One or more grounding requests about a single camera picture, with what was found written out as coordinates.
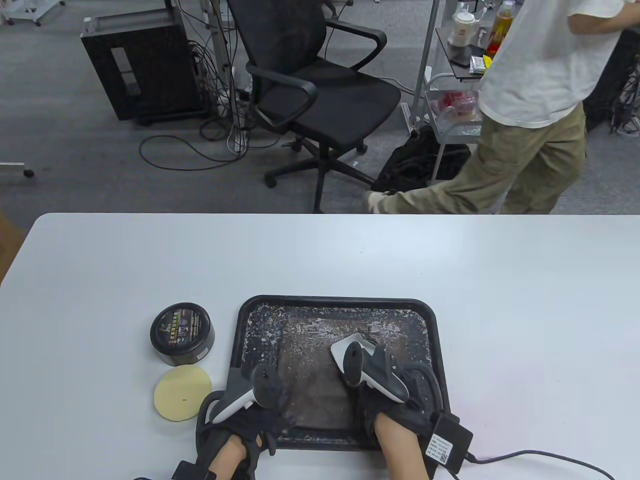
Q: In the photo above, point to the person's left hand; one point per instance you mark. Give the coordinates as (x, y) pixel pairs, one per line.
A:
(250, 425)

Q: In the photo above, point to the person's right hand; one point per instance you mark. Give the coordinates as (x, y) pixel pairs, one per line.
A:
(390, 415)

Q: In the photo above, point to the brown leather bag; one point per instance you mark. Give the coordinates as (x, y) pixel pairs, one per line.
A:
(310, 390)

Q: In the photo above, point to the white wiping cloth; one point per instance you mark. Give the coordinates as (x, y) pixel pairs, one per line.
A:
(342, 350)

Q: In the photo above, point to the black leather care cream tin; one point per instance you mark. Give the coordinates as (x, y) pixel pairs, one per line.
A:
(180, 327)

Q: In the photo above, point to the person's right forearm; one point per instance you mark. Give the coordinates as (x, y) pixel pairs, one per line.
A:
(400, 450)

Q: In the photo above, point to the person's left forearm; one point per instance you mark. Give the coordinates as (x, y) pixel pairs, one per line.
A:
(227, 460)

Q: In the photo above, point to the black and white controller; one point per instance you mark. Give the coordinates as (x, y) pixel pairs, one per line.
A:
(380, 375)
(267, 385)

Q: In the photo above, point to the black battery box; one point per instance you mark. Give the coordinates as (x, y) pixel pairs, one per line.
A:
(447, 442)

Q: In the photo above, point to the yellow round sponge pad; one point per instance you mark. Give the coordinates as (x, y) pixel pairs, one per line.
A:
(177, 395)

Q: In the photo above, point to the black plastic tray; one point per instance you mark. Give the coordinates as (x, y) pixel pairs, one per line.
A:
(425, 320)

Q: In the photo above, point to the black backpack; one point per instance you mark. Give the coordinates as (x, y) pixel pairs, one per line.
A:
(415, 160)

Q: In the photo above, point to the white rolling cart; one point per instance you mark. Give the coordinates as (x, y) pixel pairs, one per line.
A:
(450, 132)

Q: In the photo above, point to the red snack package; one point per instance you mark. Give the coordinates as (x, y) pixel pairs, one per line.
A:
(452, 102)

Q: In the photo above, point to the black office chair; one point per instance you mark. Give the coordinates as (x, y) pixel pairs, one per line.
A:
(325, 100)

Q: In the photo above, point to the white stand leg with caster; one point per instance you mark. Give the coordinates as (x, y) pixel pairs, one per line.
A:
(12, 167)

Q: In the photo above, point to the yellow black packet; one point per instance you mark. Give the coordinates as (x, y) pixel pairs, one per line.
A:
(479, 64)

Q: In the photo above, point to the silver metal pole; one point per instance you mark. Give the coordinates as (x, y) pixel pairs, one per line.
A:
(426, 50)

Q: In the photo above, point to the black computer tower cabinet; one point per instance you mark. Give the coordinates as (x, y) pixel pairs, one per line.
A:
(150, 65)

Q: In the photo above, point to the white lidded cup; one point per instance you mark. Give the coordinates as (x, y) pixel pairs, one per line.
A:
(462, 27)

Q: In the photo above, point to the orange drink bottle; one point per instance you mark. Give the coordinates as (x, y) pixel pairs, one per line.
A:
(500, 30)

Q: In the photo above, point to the black equipment cabinet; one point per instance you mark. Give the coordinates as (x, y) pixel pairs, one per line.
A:
(615, 75)

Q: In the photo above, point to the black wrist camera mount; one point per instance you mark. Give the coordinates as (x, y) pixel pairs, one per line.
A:
(190, 472)

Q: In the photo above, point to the white metal post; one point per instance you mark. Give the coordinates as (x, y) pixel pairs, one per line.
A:
(220, 50)

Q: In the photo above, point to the white wheeled frame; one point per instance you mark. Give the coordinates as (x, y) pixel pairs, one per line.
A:
(24, 19)

